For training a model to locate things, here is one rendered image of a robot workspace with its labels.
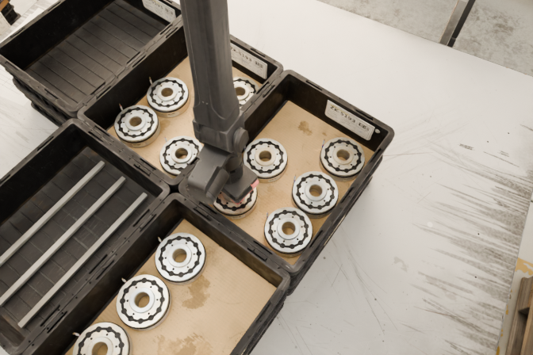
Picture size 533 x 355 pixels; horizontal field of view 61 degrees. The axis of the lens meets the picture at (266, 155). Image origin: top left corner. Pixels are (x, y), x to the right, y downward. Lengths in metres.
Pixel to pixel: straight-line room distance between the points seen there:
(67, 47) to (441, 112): 1.06
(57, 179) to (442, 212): 0.94
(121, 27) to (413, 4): 1.78
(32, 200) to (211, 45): 0.66
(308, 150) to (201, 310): 0.43
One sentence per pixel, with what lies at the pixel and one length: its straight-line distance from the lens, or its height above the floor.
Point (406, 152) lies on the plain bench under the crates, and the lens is 1.30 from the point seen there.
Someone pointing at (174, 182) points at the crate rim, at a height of 0.93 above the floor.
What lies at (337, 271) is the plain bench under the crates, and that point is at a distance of 1.13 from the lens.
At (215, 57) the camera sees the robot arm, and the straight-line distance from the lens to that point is 0.64.
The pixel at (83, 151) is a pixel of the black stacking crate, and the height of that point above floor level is 0.83.
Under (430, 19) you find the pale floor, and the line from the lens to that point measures 2.70.
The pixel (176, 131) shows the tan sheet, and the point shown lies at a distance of 1.14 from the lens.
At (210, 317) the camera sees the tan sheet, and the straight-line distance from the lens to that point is 0.97.
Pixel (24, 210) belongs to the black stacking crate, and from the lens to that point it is 1.15.
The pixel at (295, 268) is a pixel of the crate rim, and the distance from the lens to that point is 0.88.
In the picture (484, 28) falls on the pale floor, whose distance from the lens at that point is 2.76.
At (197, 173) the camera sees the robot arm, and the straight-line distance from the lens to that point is 0.79.
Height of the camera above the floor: 1.78
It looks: 61 degrees down
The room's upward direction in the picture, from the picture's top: 2 degrees clockwise
